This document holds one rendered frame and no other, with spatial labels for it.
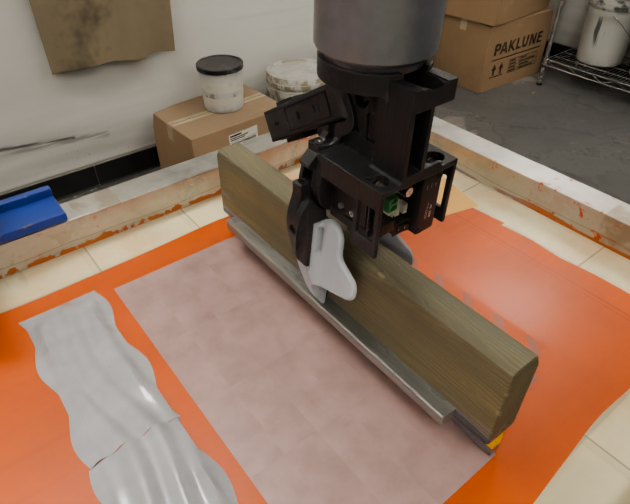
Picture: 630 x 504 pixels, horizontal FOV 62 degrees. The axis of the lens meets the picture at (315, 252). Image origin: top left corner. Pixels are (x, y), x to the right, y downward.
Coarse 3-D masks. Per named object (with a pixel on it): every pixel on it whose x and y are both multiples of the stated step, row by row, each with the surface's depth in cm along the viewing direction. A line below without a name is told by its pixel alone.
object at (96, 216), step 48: (288, 144) 68; (432, 144) 71; (480, 144) 67; (96, 192) 58; (144, 192) 58; (192, 192) 62; (528, 192) 62; (576, 192) 58; (48, 240) 54; (96, 240) 58; (624, 240) 55
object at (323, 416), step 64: (512, 256) 56; (512, 320) 49; (576, 320) 49; (256, 384) 43; (320, 384) 43; (384, 384) 43; (576, 384) 43; (256, 448) 39; (320, 448) 39; (384, 448) 39; (448, 448) 39; (512, 448) 39
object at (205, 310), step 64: (192, 256) 56; (256, 256) 56; (448, 256) 56; (0, 320) 49; (128, 320) 49; (192, 320) 49; (256, 320) 49; (320, 320) 49; (0, 384) 43; (192, 384) 43; (0, 448) 39; (64, 448) 39
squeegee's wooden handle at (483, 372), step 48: (240, 144) 54; (240, 192) 52; (288, 192) 47; (288, 240) 48; (384, 288) 39; (432, 288) 37; (384, 336) 41; (432, 336) 36; (480, 336) 34; (432, 384) 38; (480, 384) 34; (528, 384) 34; (480, 432) 36
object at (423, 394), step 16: (240, 224) 54; (256, 240) 52; (272, 256) 50; (288, 272) 48; (304, 288) 47; (320, 304) 45; (336, 304) 45; (336, 320) 44; (352, 320) 44; (352, 336) 43; (368, 336) 42; (368, 352) 42; (384, 352) 41; (384, 368) 40; (400, 368) 40; (400, 384) 39; (416, 384) 39; (416, 400) 39; (432, 400) 38; (432, 416) 38; (448, 416) 37
